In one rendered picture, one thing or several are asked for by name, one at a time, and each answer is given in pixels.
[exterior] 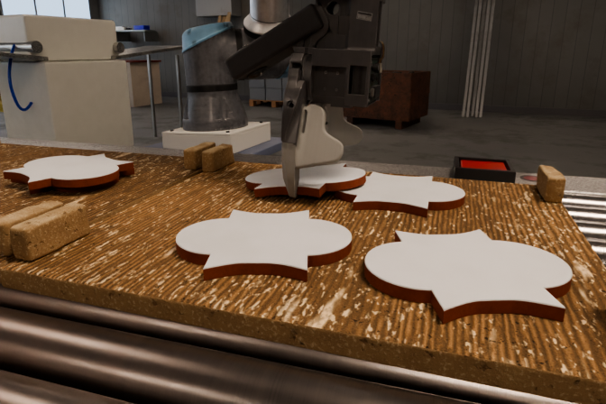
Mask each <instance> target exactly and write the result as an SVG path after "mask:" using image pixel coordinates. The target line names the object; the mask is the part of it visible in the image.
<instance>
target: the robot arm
mask: <svg viewBox="0 0 606 404"><path fill-rule="evenodd" d="M382 4H385V0H316V2H315V4H314V5H313V4H310V5H308V6H306V7H304V8H303V9H301V10H300V11H298V12H297V13H295V14H293V15H292V16H290V15H289V0H250V13H249V14H248V15H247V16H246V17H245V18H244V20H243V28H240V29H234V26H233V24H232V23H231V22H223V23H211V24H205V25H200V26H196V27H193V28H189V29H187V30H186V31H184V32H183V34H182V53H183V59H184V67H185V76H186V84H187V93H188V97H187V102H186V106H185V111H184V115H183V119H182V123H183V130H185V131H190V132H214V131H225V130H233V129H238V128H242V127H245V126H247V125H248V119H247V114H246V113H245V110H244V108H243V104H242V101H241V99H240V97H239V94H238V86H237V80H253V79H270V78H275V79H280V78H288V82H287V85H286V89H285V93H284V98H283V106H282V121H281V141H282V145H281V160H282V174H283V179H284V182H285V185H286V188H287V191H288V194H289V196H290V197H294V198H296V197H297V192H298V182H299V169H303V168H309V167H315V166H320V165H327V164H332V163H336V162H338V161H339V160H340V159H341V158H342V156H343V152H344V146H347V145H353V144H357V143H359V142H360V141H361V140H362V138H363V132H362V130H361V129H360V128H359V127H357V126H355V125H353V124H350V123H348V122H347V121H345V119H344V111H343V107H344V108H351V107H353V106H354V107H368V106H369V105H371V104H373V103H375V102H376V101H379V100H380V91H381V73H382V61H383V58H384V51H385V48H384V44H383V42H382V41H380V30H381V10H382ZM336 5H339V10H338V12H337V13H336V14H334V8H335V6H336ZM379 43H380V44H381V46H380V47H379ZM309 104H310V105H309Z"/></svg>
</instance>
